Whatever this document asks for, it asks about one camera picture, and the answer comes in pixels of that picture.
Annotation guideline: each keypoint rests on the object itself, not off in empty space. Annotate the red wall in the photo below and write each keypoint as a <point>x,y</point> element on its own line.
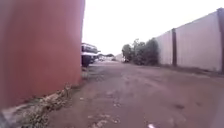
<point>36,50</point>

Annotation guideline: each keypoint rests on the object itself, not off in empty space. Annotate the pale wall with brown pillars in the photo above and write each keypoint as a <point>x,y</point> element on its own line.
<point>196,43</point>

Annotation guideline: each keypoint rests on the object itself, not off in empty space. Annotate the robot's own part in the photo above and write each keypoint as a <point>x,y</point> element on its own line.
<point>151,126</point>

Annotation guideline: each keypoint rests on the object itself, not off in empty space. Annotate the brown dirt road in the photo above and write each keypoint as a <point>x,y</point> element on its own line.
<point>143,96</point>

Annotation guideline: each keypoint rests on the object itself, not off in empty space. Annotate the dark green bushes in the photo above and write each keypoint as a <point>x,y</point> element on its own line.
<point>141,52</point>

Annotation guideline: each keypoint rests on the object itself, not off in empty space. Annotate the white truck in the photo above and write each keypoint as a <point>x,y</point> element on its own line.
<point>88,54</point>

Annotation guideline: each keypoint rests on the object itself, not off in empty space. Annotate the rubble strip with weeds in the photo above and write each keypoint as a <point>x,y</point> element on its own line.
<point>43,106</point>

